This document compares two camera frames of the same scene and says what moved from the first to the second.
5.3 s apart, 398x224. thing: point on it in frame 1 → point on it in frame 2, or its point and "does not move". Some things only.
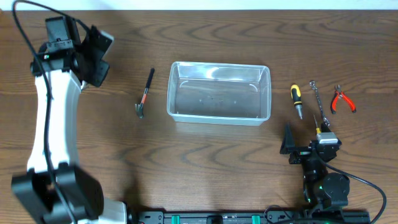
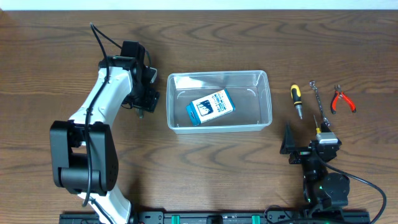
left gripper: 101,68 → 149,100
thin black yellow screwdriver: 318,129 does not move
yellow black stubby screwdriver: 296,97 does not move
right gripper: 288,147 does not move
